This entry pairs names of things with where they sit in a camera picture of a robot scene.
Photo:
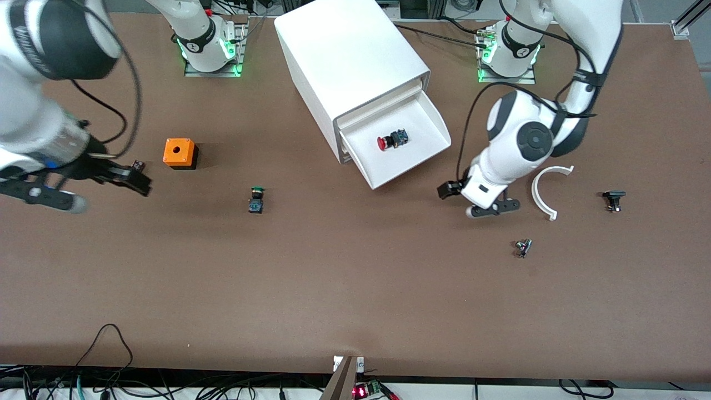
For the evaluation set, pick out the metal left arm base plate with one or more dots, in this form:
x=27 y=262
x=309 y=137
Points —
x=530 y=79

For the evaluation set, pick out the small black electrical component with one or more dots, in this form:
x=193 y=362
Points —
x=138 y=165

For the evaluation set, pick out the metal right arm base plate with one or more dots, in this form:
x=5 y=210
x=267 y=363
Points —
x=242 y=44

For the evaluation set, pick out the red push button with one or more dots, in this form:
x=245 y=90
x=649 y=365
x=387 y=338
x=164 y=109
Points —
x=390 y=141

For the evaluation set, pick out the orange box with black base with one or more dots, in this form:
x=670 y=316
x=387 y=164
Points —
x=179 y=152

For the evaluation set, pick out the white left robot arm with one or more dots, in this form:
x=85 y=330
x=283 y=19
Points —
x=589 y=22

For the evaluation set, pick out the black flat-head switch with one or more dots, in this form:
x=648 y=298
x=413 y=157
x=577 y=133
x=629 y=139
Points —
x=614 y=195

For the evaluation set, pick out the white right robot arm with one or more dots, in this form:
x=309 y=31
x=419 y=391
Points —
x=22 y=100

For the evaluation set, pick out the grey black right gripper body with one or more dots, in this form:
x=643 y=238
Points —
x=90 y=165

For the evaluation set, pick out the white shallow cabinet drawer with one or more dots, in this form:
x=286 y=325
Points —
x=348 y=155
x=411 y=161
x=383 y=103

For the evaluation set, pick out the circuit board with red light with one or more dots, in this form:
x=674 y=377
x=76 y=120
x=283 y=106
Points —
x=366 y=390

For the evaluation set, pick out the white drawer cabinet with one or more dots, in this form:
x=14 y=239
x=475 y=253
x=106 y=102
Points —
x=344 y=50

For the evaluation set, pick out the green push button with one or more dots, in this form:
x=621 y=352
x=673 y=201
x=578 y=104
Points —
x=256 y=200

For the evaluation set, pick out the aluminium frame profile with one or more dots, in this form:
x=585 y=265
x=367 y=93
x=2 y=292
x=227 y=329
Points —
x=689 y=16

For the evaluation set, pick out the chrome tee fitting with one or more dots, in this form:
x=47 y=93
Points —
x=522 y=248

